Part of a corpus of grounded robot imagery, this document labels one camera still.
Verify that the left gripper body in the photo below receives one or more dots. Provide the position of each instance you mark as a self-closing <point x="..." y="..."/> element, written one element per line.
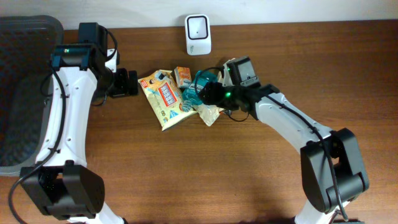
<point x="121" y="87"/>

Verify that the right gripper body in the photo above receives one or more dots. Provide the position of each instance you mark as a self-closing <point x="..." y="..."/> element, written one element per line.
<point x="224" y="96"/>

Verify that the kraft paper pouch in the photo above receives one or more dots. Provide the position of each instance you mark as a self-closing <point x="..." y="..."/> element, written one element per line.
<point x="210" y="113"/>

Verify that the yellow wet wipes pack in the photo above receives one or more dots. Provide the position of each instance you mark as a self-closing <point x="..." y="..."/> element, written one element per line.
<point x="165" y="98"/>

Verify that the teal mouthwash bottle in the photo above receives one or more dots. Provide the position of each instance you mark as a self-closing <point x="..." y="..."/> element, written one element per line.
<point x="190" y="95"/>

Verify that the orange tissue pack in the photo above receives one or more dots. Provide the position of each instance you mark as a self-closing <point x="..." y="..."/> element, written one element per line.
<point x="183" y="77"/>

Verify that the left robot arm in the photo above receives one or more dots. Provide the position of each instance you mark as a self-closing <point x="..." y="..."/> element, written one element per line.
<point x="59" y="183"/>

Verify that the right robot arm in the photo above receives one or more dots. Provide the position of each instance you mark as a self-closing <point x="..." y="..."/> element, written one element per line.
<point x="332" y="167"/>

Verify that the grey plastic mesh basket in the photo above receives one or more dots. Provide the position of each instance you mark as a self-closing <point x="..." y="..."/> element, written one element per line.
<point x="26" y="45"/>

